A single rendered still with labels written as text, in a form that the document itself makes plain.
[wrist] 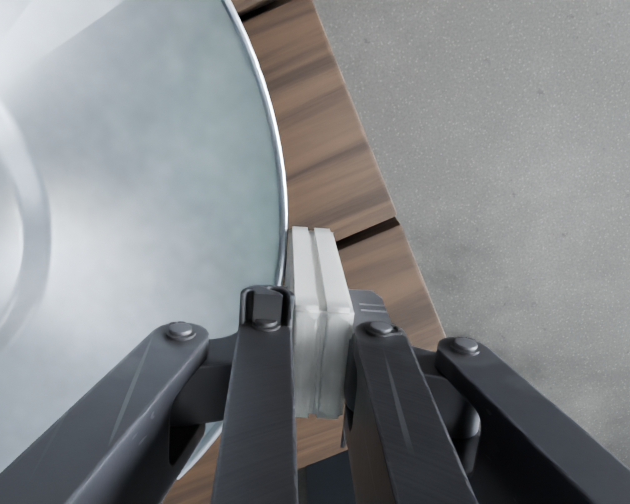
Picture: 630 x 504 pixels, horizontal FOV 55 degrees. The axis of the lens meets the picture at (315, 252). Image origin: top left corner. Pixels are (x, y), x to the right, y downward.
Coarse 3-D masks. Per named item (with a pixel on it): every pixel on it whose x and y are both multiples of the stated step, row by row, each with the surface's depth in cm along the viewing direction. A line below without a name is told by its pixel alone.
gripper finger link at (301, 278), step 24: (288, 240) 20; (288, 264) 18; (312, 264) 17; (288, 288) 17; (312, 288) 15; (312, 312) 14; (312, 336) 14; (312, 360) 14; (312, 384) 15; (312, 408) 15
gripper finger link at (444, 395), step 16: (352, 304) 16; (368, 304) 17; (368, 320) 16; (384, 320) 16; (352, 336) 15; (352, 352) 14; (416, 352) 14; (432, 352) 14; (352, 368) 14; (432, 368) 13; (352, 384) 14; (432, 384) 13; (448, 384) 13; (352, 400) 14; (448, 400) 13; (464, 400) 13; (448, 416) 13; (464, 416) 13; (448, 432) 13; (464, 432) 13
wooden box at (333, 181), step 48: (240, 0) 22; (288, 0) 24; (288, 48) 22; (288, 96) 23; (336, 96) 23; (288, 144) 24; (336, 144) 24; (288, 192) 24; (336, 192) 24; (384, 192) 24; (336, 240) 25; (384, 240) 25; (384, 288) 26; (432, 336) 26; (336, 432) 28; (192, 480) 28
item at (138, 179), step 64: (0, 0) 18; (64, 0) 18; (128, 0) 18; (192, 0) 18; (0, 64) 19; (64, 64) 19; (128, 64) 19; (192, 64) 19; (256, 64) 19; (0, 128) 19; (64, 128) 19; (128, 128) 20; (192, 128) 20; (256, 128) 20; (0, 192) 19; (64, 192) 20; (128, 192) 20; (192, 192) 20; (256, 192) 20; (0, 256) 20; (64, 256) 21; (128, 256) 21; (192, 256) 21; (256, 256) 21; (0, 320) 21; (64, 320) 21; (128, 320) 22; (192, 320) 22; (0, 384) 22; (64, 384) 22; (0, 448) 23
